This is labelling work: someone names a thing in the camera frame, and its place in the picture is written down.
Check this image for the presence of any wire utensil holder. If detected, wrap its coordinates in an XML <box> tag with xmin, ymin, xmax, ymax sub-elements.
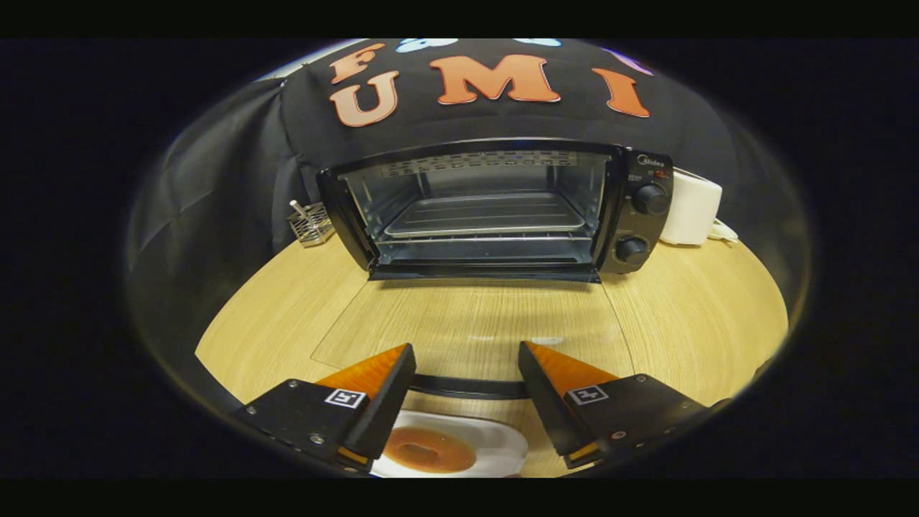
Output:
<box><xmin>288</xmin><ymin>199</ymin><xmax>337</xmax><ymax>249</ymax></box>

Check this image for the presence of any white bread toaster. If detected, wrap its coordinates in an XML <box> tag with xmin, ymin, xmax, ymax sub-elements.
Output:
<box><xmin>659</xmin><ymin>168</ymin><xmax>724</xmax><ymax>247</ymax></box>

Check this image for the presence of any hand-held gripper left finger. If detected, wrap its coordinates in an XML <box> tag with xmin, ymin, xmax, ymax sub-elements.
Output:
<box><xmin>237</xmin><ymin>343</ymin><xmax>418</xmax><ymax>475</ymax></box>

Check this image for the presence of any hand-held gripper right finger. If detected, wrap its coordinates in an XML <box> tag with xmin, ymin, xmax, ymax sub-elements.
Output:
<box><xmin>518</xmin><ymin>340</ymin><xmax>734</xmax><ymax>470</ymax></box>

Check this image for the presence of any black backdrop cloth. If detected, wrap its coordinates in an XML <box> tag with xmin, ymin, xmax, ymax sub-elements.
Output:
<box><xmin>126</xmin><ymin>39</ymin><xmax>812</xmax><ymax>345</ymax></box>

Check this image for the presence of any black toaster oven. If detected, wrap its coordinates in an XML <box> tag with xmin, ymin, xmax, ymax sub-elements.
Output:
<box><xmin>310</xmin><ymin>138</ymin><xmax>676</xmax><ymax>401</ymax></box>

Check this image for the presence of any metal oven tray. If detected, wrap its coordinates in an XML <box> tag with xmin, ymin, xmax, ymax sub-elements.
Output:
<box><xmin>382</xmin><ymin>192</ymin><xmax>587</xmax><ymax>240</ymax></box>

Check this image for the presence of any round brown bread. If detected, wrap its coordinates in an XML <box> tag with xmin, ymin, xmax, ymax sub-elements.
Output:
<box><xmin>383</xmin><ymin>426</ymin><xmax>478</xmax><ymax>475</ymax></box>

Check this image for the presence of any white plate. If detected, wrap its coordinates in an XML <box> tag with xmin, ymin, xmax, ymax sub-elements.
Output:
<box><xmin>369</xmin><ymin>409</ymin><xmax>531</xmax><ymax>479</ymax></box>

